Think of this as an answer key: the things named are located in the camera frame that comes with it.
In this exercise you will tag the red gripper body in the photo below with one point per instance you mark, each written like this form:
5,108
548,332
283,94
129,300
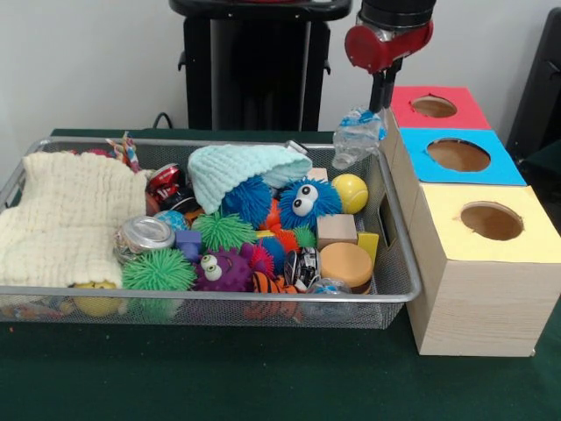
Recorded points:
386,46

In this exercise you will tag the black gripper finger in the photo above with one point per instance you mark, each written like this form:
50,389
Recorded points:
378,88
394,84

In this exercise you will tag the clear blue plastic packet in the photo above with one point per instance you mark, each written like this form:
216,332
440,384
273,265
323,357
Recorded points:
358,136

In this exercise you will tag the red black packet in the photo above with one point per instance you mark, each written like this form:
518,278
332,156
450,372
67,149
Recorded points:
165,180

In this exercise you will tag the clear mesh bin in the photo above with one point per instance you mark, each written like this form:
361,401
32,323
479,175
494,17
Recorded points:
390,263

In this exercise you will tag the wooden box with three holes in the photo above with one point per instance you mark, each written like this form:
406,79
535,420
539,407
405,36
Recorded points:
478,289

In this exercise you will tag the yellow ball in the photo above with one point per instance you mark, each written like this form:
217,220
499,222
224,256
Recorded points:
350,193

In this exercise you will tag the blue fuzzy ball with eyes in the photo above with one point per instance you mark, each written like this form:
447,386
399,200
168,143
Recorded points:
308,203

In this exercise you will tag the black chair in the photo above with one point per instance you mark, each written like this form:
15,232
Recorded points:
539,96

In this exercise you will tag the wooden cube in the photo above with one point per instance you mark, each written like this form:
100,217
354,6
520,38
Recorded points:
337,230

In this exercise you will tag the mint green knit cloth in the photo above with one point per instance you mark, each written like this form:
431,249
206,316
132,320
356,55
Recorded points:
241,167

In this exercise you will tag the yellow block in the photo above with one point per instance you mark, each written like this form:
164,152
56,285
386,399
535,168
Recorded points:
368,246

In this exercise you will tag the round wooden disc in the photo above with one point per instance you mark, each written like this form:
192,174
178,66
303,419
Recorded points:
346,263

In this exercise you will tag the small green spiky ball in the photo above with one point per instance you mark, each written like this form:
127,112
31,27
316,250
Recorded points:
226,231

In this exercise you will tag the orange tiger striped toy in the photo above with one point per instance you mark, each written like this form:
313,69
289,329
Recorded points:
273,283

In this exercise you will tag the purple spiky ball with eyes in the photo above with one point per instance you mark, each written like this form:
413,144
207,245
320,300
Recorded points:
226,272

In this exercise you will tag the blue globe ball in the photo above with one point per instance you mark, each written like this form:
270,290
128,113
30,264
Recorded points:
171,220

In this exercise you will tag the silver can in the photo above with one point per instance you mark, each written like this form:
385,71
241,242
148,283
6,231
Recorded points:
145,237

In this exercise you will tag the large green spiky ball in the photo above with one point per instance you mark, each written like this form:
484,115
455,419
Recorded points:
159,272

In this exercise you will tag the cream waffle cloth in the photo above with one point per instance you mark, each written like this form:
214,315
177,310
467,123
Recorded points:
66,210

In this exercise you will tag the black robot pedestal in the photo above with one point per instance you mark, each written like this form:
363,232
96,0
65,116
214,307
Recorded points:
263,70

